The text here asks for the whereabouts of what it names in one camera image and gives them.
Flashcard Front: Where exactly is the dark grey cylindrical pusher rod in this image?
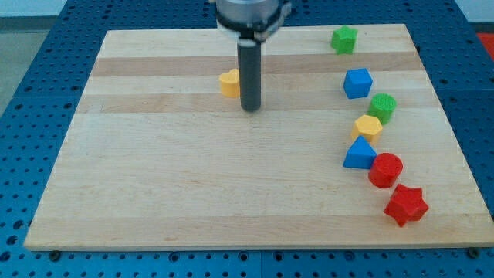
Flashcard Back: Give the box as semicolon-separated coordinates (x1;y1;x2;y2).
237;39;262;112

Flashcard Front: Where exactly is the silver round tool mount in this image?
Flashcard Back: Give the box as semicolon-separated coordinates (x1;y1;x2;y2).
215;0;292;42

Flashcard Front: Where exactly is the green star block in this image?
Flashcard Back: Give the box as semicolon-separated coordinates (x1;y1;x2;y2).
331;25;358;54

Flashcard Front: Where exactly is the red star block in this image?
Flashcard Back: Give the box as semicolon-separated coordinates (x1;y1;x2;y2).
384;184;429;227

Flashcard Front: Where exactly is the yellow heart block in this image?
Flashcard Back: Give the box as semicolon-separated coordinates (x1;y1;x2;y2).
218;69;240;98

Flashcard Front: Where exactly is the blue cube block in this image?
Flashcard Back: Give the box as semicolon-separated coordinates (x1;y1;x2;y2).
343;68;373;99

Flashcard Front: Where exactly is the yellow hexagon block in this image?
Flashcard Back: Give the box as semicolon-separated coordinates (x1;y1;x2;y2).
350;114;383;147

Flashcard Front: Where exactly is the wooden board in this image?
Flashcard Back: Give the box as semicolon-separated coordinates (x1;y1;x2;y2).
24;24;493;251

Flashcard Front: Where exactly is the green cylinder block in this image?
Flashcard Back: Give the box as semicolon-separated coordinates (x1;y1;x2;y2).
367;93;398;124

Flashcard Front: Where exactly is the blue triangle block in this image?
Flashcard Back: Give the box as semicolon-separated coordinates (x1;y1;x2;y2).
343;135;377;170

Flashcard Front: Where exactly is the red cylinder block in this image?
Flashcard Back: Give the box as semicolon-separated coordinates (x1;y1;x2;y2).
368;153;403;188

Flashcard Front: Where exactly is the red object at right edge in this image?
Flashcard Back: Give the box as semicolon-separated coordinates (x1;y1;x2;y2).
476;32;494;59

